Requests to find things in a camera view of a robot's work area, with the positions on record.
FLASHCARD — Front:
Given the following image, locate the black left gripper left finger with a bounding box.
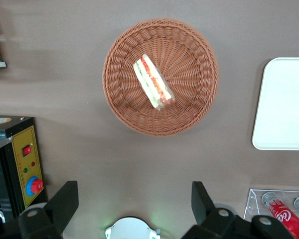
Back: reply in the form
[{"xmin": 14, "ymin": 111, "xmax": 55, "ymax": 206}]
[{"xmin": 18, "ymin": 180, "xmax": 79, "ymax": 239}]

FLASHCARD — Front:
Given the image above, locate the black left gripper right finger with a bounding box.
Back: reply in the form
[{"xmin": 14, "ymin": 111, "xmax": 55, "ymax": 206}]
[{"xmin": 181, "ymin": 181, "xmax": 295, "ymax": 239}]

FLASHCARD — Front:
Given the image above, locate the triangle sandwich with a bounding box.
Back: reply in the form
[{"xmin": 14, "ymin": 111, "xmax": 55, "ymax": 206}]
[{"xmin": 133, "ymin": 53, "xmax": 176, "ymax": 112}]

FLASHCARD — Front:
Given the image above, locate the white rectangular tray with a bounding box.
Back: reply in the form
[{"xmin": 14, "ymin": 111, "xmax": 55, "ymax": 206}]
[{"xmin": 252, "ymin": 57, "xmax": 299, "ymax": 151}]

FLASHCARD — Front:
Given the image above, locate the round brown wicker basket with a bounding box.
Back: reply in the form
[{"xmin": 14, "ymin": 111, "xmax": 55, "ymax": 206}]
[{"xmin": 102, "ymin": 18, "xmax": 219, "ymax": 137}]

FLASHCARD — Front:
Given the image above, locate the clear acrylic bottle holder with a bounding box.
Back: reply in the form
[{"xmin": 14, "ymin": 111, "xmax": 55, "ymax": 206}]
[{"xmin": 243, "ymin": 188, "xmax": 299, "ymax": 239}]

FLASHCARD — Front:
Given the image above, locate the black machine with yellow panel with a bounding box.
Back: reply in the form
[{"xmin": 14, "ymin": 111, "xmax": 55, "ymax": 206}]
[{"xmin": 0, "ymin": 115, "xmax": 47, "ymax": 223}]

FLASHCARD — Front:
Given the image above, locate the white round robot flange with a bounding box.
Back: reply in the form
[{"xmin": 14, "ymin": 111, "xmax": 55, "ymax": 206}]
[{"xmin": 105, "ymin": 216, "xmax": 161, "ymax": 239}]

